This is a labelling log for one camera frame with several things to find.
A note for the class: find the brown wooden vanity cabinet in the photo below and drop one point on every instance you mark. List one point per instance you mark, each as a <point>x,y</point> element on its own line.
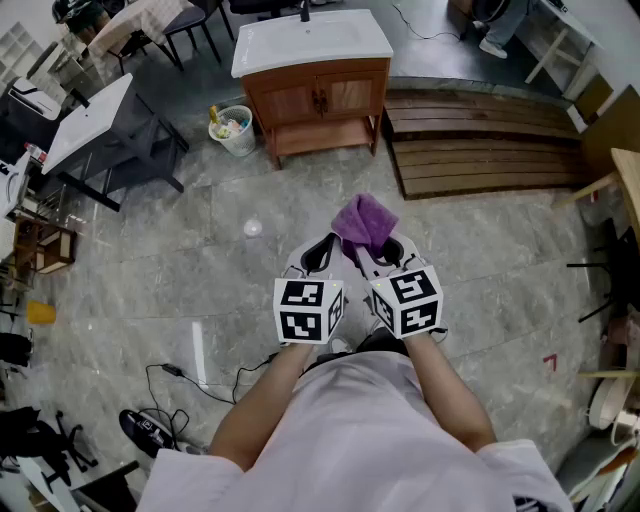
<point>325,140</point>

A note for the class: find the white ceramic sink basin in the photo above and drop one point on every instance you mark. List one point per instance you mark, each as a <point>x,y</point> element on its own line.
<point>310,45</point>

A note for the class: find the small wooden stool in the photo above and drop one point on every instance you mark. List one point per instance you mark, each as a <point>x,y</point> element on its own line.
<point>55,250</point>

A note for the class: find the black faucet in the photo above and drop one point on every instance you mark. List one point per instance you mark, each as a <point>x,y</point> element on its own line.
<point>304,11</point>

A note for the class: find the black shorts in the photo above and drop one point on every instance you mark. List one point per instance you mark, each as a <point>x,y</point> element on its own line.
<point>380,342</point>

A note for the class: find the person's left sneaker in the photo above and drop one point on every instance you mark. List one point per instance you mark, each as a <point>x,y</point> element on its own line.
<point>339,345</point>

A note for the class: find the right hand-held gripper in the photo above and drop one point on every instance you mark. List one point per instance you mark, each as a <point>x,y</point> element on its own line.
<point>410,300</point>

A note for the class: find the brown cardboard panel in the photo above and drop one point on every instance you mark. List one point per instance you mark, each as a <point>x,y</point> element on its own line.
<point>615,130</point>

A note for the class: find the black metal stand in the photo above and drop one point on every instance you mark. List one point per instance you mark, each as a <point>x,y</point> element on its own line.
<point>625,260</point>

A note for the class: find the white shirt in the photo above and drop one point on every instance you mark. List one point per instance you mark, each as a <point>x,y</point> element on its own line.
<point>350,440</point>

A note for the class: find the white mesh waste basket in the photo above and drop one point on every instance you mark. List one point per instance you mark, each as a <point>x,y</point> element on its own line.
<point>240,142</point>

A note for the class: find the white cubby shelf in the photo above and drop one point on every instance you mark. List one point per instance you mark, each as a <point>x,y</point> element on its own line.
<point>17,50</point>

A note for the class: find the yellow bottle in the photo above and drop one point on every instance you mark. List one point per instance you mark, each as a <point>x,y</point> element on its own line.
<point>214,115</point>

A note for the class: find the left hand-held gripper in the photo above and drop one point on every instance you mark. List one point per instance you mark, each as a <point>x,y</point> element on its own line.
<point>300,310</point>

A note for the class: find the person's left forearm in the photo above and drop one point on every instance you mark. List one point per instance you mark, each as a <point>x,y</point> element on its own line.
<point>260,400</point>

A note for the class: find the person's sneaker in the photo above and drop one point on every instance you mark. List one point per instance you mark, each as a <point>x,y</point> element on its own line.
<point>339,345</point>
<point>440,332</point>

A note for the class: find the wooden slat platform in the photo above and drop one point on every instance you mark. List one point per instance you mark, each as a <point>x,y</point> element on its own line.
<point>475,150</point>

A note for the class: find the person's right forearm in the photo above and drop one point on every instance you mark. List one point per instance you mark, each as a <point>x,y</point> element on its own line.
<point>450,395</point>

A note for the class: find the black shell chair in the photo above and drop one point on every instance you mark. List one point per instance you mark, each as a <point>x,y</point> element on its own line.
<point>492,10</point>

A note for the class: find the yellow container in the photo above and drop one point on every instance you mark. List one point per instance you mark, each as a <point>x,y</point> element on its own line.
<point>41,312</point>

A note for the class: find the purple cloth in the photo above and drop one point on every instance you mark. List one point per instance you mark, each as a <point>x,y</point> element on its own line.
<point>365,220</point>

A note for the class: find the black and white appliance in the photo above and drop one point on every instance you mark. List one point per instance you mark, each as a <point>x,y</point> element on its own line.
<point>30,100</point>

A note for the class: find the white table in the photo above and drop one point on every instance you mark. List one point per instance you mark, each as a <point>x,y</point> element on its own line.
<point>575,25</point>

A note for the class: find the light wooden table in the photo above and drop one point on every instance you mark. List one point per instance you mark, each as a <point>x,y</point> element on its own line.
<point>627,170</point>

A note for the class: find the grey metal cabinet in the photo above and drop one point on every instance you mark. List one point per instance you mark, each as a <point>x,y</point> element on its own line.
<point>140,145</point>

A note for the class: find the wooden cabinet door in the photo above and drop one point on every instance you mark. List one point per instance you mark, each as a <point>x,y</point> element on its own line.
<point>287,102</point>
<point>352,95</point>

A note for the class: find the person's right sneaker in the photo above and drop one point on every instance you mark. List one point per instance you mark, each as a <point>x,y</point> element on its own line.
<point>440,332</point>

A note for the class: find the table with beige tablecloth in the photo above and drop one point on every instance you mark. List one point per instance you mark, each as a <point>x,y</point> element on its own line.
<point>135,22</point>

